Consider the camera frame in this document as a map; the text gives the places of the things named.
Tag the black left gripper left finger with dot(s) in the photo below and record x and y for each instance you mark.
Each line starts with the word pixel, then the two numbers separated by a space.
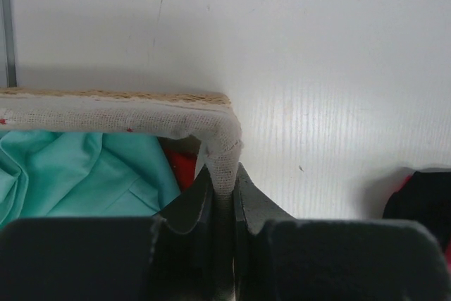
pixel 166 256

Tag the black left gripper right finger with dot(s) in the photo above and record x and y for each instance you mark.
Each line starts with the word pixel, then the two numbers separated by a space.
pixel 279 257

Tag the wicker basket with cloth liner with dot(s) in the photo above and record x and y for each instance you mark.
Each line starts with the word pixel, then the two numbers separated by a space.
pixel 207 117

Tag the teal t shirt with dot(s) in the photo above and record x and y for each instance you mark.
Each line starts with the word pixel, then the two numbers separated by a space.
pixel 75 174

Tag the pink t shirt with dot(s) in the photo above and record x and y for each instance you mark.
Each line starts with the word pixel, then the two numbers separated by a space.
pixel 404 183

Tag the black t shirt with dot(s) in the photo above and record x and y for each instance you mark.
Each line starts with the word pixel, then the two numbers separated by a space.
pixel 426 200

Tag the red t shirt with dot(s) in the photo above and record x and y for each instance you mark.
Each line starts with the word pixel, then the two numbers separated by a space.
pixel 183 165

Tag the aluminium frame post left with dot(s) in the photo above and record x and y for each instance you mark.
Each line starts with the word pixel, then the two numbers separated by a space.
pixel 8 58

